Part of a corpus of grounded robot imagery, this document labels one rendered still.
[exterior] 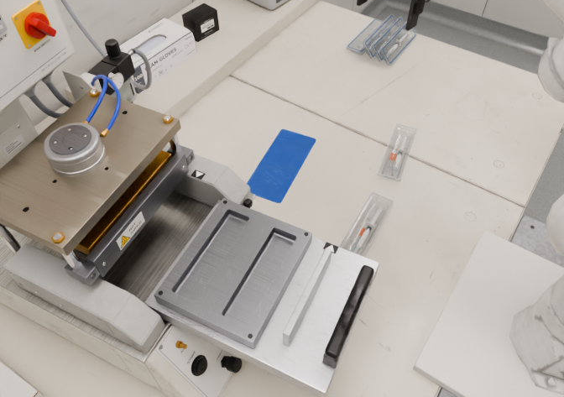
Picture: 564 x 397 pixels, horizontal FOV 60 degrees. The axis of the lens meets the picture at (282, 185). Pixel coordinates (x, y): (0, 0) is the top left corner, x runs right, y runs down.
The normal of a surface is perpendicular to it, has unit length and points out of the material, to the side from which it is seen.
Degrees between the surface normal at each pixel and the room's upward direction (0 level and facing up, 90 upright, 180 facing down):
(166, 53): 87
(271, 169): 0
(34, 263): 0
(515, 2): 90
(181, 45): 88
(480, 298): 0
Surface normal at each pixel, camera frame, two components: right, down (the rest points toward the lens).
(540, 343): -0.97, 0.10
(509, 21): -0.57, 0.64
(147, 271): -0.01, -0.64
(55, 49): 0.90, 0.33
